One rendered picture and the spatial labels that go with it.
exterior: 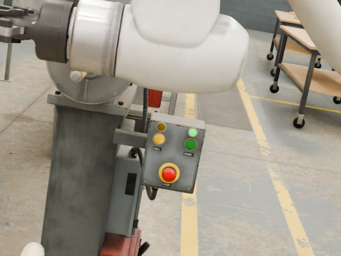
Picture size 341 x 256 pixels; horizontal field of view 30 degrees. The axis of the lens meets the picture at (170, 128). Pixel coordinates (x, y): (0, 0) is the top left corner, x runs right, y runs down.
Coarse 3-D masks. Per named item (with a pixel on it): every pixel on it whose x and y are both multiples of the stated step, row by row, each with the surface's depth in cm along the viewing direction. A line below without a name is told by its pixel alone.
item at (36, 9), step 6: (18, 0) 144; (24, 0) 144; (30, 0) 144; (36, 0) 144; (42, 0) 144; (66, 0) 173; (12, 6) 144; (18, 6) 144; (24, 6) 144; (30, 6) 144; (36, 6) 144; (36, 12) 144
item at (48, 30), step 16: (48, 0) 75; (64, 0) 76; (0, 16) 74; (32, 16) 78; (48, 16) 73; (64, 16) 73; (32, 32) 73; (48, 32) 73; (64, 32) 73; (48, 48) 74; (64, 48) 74
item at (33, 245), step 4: (28, 244) 94; (32, 244) 94; (36, 244) 94; (40, 244) 95; (24, 248) 93; (28, 248) 92; (32, 248) 92; (36, 248) 93; (40, 248) 93; (24, 252) 91; (28, 252) 91; (32, 252) 91; (36, 252) 92; (40, 252) 93
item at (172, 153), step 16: (176, 128) 178; (160, 144) 179; (176, 144) 180; (144, 160) 182; (160, 160) 181; (176, 160) 181; (192, 160) 181; (144, 176) 182; (160, 176) 182; (176, 176) 182; (192, 176) 182; (192, 192) 184
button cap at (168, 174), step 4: (168, 168) 180; (164, 172) 179; (168, 172) 179; (172, 172) 179; (164, 176) 179; (168, 176) 179; (172, 176) 179; (164, 180) 180; (168, 180) 180; (172, 180) 180
